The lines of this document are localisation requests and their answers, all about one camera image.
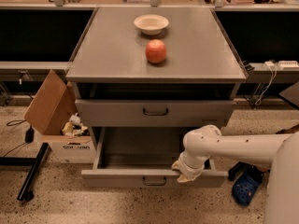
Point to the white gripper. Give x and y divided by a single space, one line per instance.
192 169

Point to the grey drawer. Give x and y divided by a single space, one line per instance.
159 113
142 158

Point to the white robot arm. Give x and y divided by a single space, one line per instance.
278 153

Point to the grey drawer cabinet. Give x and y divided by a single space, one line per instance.
111 63

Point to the grey top drawer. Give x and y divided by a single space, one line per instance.
159 113

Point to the open cardboard box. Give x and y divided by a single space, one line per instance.
54 115

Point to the black table leg right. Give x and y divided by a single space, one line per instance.
236 170

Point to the black table leg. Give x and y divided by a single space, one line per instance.
236 170
26 193

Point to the blue clog shoe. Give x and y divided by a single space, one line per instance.
246 186

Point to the person's bare leg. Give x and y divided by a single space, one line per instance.
263 169

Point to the red apple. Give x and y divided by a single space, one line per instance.
155 51

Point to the white bowl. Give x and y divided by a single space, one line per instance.
151 24

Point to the white power strip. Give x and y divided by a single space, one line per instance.
288 65

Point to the black table leg left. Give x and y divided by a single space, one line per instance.
26 193

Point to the black power adapter with cable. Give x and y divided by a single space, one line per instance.
28 138

